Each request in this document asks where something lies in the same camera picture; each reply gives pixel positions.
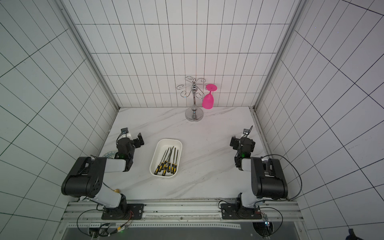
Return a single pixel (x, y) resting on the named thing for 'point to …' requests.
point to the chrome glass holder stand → (193, 114)
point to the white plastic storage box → (166, 158)
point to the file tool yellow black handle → (158, 166)
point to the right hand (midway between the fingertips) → (237, 135)
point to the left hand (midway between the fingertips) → (133, 136)
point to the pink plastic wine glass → (208, 100)
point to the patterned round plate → (110, 154)
